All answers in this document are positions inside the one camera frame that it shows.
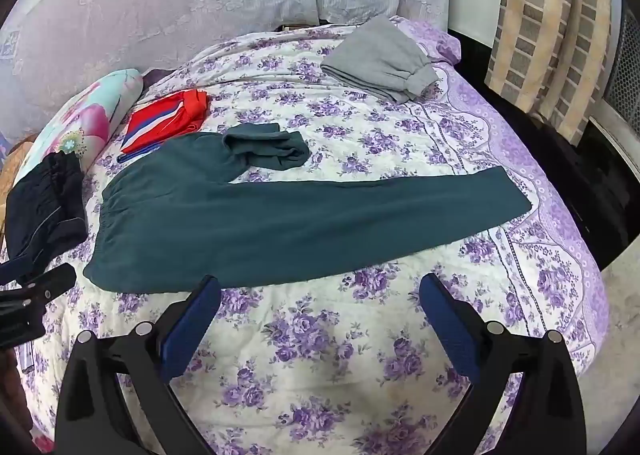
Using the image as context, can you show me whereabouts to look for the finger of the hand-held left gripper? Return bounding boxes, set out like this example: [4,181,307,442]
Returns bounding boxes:
[0,264,77,350]
[0,257,38,287]

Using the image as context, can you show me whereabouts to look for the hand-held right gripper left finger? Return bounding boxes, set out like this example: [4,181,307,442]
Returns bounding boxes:
[54,275,223,455]

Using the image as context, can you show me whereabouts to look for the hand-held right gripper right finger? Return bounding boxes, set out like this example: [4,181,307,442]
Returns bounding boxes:
[419,273,587,455]

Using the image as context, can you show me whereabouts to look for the teal pants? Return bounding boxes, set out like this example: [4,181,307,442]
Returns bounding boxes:
[82,122,533,294]

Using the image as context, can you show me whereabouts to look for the dark navy pants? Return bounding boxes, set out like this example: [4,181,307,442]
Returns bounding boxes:
[4,150,90,260]

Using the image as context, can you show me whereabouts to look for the red striped pants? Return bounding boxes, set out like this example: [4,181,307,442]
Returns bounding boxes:
[119,89,210,156]

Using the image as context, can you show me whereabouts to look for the grey pants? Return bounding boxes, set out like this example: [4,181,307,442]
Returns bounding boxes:
[320,15,441,105]

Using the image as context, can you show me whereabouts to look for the purple floral bedspread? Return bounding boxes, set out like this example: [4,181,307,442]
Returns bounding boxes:
[20,14,611,455]

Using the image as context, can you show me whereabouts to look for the floral pillow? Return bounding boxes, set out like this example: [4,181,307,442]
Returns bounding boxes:
[12,68,145,186]

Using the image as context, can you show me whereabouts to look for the dark furniture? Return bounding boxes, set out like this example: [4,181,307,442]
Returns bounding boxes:
[447,28,633,272]

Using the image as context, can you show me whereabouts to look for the beige striped brick-pattern cloth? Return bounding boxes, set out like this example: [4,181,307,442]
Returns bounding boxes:
[484,0,615,147]

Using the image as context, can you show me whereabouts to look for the perforated metal panel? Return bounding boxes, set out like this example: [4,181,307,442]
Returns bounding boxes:
[604,10,640,112]

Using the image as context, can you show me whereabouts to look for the white lace curtain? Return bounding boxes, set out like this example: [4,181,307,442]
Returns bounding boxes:
[0,0,451,138]

